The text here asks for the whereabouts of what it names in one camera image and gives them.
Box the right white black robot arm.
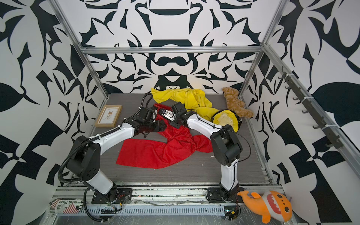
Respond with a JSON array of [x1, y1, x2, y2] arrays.
[[162, 102, 242, 197]]

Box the orange shark plush toy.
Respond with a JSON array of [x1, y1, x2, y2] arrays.
[[237, 190, 293, 224]]

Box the brown teddy bear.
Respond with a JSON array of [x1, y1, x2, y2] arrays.
[[222, 87, 254, 118]]

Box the red white printed box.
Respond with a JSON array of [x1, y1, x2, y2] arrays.
[[49, 198, 83, 214]]

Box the wooden framed picture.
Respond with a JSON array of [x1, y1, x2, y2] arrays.
[[95, 105, 122, 128]]

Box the black wall hook rack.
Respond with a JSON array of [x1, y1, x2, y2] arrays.
[[281, 71, 344, 149]]

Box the yellow trousers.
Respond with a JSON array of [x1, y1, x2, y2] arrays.
[[150, 87, 240, 133]]

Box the small green circuit board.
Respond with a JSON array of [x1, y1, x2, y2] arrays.
[[224, 205, 239, 221]]

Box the red trousers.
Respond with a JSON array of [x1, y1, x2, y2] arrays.
[[116, 115, 213, 169]]

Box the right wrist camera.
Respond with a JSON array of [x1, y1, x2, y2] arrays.
[[159, 109, 174, 121]]

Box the white cable duct strip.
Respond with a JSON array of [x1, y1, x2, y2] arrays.
[[88, 205, 225, 216]]

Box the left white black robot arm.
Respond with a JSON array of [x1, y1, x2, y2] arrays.
[[58, 107, 167, 198]]

